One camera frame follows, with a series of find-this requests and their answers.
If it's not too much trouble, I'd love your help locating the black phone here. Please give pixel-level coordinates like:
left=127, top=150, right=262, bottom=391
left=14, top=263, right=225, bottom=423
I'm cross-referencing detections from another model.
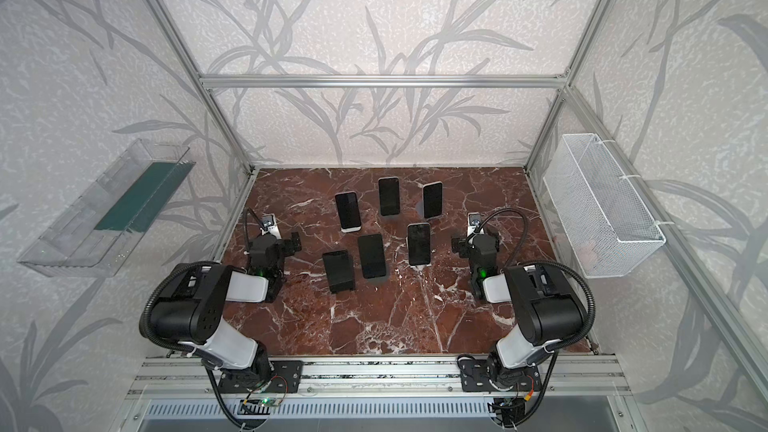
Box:
left=358, top=234, right=387, bottom=279
left=407, top=223, right=432, bottom=266

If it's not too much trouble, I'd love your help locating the silver phone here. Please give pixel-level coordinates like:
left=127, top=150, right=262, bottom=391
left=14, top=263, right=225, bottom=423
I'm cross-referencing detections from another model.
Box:
left=422, top=182, right=443, bottom=219

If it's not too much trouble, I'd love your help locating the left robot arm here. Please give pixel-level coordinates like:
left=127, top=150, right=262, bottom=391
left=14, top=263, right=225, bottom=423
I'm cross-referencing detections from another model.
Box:
left=139, top=232, right=303, bottom=394

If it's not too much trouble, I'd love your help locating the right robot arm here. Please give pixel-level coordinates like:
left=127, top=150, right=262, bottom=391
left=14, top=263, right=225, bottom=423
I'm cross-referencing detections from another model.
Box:
left=451, top=234, right=596, bottom=395

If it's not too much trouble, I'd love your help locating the black folding phone stand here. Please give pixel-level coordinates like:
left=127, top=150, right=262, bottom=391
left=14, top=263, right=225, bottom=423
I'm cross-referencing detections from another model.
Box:
left=322, top=250, right=355, bottom=294

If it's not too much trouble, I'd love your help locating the purple phone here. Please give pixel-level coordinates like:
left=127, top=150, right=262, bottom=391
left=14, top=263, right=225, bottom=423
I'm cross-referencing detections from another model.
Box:
left=335, top=192, right=362, bottom=228

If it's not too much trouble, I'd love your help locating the teal phone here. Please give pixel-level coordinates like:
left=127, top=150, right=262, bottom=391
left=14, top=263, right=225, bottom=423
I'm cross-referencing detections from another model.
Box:
left=378, top=177, right=401, bottom=217

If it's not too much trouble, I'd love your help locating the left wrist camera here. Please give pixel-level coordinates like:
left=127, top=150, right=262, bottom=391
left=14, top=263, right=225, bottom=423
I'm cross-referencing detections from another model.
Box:
left=261, top=214, right=282, bottom=239

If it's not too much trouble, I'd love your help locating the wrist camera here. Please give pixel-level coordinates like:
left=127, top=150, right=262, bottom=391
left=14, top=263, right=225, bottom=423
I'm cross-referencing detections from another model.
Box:
left=261, top=214, right=282, bottom=239
left=467, top=212, right=483, bottom=235

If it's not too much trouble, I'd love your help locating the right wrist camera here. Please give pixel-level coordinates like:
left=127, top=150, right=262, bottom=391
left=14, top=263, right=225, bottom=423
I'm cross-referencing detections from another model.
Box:
left=467, top=212, right=483, bottom=235

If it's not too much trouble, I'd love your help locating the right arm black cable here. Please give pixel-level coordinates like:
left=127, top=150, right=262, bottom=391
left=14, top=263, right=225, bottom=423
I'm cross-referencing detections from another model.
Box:
left=473, top=208, right=596, bottom=349

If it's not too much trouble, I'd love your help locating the white wire mesh basket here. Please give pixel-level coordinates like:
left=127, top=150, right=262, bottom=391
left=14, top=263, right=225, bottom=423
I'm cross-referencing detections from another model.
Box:
left=543, top=133, right=666, bottom=278

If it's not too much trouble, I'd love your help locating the clear plastic wall bin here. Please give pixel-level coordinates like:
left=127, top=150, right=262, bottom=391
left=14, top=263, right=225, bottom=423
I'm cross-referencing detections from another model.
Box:
left=19, top=139, right=195, bottom=278

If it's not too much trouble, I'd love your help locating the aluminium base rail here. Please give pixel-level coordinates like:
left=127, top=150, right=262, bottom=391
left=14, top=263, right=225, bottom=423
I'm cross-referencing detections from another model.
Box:
left=126, top=353, right=631, bottom=400

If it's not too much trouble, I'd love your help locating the aluminium frame crossbar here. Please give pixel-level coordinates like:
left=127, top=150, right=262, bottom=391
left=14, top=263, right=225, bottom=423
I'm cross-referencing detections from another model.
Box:
left=199, top=74, right=566, bottom=89

